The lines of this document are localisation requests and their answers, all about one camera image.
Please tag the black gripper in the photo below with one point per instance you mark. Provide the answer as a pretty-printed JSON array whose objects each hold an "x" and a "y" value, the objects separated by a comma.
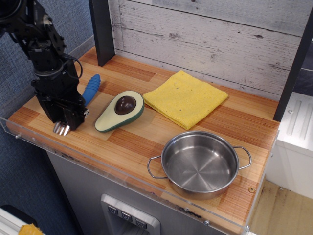
[{"x": 57, "y": 93}]

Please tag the blue handled metal fork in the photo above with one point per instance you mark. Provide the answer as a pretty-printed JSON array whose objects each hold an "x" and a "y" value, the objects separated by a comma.
[{"x": 90, "y": 91}]

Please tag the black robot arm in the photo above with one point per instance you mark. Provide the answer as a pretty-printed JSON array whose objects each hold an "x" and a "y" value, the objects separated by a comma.
[{"x": 32, "y": 28}]

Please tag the yellow folded towel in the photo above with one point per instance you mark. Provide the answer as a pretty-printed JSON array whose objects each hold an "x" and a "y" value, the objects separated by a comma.
[{"x": 184, "y": 99}]

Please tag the toy avocado half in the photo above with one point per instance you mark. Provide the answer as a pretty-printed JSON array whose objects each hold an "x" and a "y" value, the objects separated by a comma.
[{"x": 125, "y": 108}]

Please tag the grey cabinet with dispenser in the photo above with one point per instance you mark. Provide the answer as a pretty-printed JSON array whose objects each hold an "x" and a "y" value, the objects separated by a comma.
[{"x": 106, "y": 205}]

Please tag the yellow tape object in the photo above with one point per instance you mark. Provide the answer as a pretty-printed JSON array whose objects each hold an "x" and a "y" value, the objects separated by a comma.
[{"x": 30, "y": 229}]

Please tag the stainless steel pot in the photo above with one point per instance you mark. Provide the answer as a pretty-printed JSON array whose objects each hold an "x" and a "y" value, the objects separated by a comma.
[{"x": 199, "y": 165}]

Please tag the clear acrylic table guard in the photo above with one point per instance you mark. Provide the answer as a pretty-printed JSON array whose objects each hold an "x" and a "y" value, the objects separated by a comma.
[{"x": 243, "y": 119}]

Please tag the white appliance at right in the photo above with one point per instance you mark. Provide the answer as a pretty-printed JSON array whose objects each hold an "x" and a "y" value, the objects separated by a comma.
[{"x": 291, "y": 162}]

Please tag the black vertical post left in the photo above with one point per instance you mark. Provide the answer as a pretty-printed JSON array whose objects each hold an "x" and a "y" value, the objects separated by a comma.
[{"x": 102, "y": 30}]

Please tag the black vertical post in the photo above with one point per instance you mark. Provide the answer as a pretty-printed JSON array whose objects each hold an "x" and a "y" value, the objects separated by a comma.
[
  {"x": 295, "y": 69},
  {"x": 102, "y": 30}
]

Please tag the black vertical post right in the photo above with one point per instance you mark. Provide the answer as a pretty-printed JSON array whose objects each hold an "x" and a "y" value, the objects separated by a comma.
[{"x": 295, "y": 69}]

